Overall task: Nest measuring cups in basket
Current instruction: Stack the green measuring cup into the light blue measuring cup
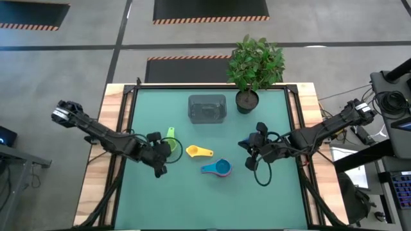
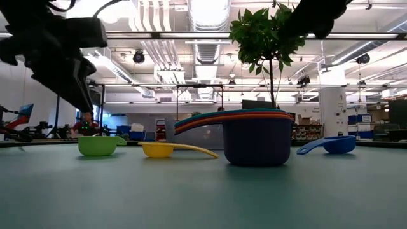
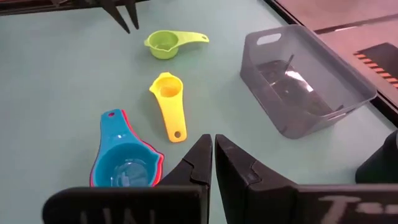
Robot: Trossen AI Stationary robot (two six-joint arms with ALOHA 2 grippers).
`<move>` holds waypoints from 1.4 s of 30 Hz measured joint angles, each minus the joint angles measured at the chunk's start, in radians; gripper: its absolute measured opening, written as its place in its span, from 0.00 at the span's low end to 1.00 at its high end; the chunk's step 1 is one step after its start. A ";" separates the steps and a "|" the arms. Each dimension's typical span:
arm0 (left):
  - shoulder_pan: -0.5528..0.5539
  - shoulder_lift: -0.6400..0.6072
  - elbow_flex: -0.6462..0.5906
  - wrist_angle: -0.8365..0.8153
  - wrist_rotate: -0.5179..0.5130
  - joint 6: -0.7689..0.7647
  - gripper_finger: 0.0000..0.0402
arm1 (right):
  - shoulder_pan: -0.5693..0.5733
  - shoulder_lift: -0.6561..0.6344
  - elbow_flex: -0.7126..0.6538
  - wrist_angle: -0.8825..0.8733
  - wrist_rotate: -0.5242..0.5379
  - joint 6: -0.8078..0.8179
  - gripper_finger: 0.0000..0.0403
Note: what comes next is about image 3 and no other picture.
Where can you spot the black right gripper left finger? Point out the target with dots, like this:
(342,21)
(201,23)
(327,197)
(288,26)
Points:
(196,168)

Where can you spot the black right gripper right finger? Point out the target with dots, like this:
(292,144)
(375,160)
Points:
(242,186)

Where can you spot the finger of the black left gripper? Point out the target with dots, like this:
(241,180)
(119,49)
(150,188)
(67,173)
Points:
(116,12)
(132,12)

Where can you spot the orange measuring cup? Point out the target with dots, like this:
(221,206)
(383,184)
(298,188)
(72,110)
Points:
(161,169)

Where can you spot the green measuring cup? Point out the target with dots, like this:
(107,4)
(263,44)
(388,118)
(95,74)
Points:
(163,45)

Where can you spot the yellow measuring cup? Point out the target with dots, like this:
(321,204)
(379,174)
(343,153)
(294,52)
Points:
(169,102)

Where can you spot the teal measuring cup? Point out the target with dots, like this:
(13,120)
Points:
(124,155)

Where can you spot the green table mat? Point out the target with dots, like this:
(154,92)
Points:
(62,93)

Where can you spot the black floor mat striped edge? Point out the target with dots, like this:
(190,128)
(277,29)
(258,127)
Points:
(382,59)

